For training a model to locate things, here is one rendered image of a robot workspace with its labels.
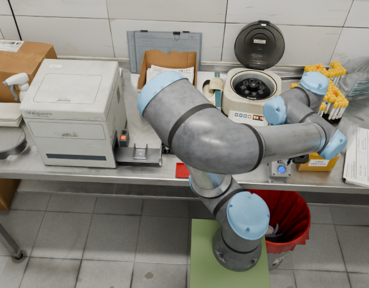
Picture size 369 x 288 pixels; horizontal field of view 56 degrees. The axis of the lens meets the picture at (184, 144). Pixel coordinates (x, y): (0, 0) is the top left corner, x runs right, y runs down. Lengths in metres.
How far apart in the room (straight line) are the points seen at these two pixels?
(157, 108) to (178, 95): 0.05
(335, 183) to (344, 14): 0.74
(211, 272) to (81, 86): 0.74
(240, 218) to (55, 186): 1.41
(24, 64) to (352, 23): 1.42
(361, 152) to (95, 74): 1.06
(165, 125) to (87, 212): 1.73
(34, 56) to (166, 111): 1.12
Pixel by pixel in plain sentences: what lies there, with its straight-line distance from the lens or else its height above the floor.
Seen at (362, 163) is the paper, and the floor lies 0.89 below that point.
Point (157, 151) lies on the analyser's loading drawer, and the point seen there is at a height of 0.91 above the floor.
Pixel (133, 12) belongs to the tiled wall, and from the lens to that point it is 1.66.
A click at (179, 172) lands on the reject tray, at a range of 1.33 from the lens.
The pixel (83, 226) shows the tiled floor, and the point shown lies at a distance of 2.28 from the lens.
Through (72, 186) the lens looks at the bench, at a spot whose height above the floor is 0.27.
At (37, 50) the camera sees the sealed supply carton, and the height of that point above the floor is 1.05.
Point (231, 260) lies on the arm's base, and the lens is 1.08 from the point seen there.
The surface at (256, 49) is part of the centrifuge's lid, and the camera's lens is 1.68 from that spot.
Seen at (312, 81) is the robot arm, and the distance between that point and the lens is 1.01.
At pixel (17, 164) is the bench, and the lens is 1.49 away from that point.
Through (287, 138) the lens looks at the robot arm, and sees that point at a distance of 0.74.
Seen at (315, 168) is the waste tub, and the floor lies 0.90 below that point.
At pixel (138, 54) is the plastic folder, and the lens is 1.73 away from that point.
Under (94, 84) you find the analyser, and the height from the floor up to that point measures 1.17.
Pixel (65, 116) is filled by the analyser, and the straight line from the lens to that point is 1.20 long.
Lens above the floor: 1.94
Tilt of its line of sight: 48 degrees down
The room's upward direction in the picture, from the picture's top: 1 degrees clockwise
